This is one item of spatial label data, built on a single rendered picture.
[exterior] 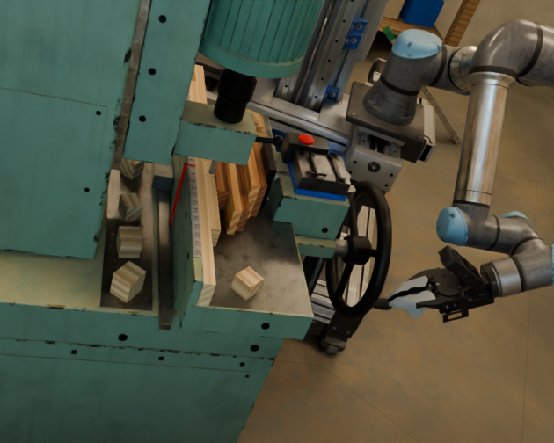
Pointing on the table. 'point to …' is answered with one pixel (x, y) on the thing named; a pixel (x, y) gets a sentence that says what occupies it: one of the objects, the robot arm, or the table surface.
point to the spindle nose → (233, 95)
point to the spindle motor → (259, 35)
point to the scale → (194, 208)
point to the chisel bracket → (215, 135)
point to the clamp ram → (270, 169)
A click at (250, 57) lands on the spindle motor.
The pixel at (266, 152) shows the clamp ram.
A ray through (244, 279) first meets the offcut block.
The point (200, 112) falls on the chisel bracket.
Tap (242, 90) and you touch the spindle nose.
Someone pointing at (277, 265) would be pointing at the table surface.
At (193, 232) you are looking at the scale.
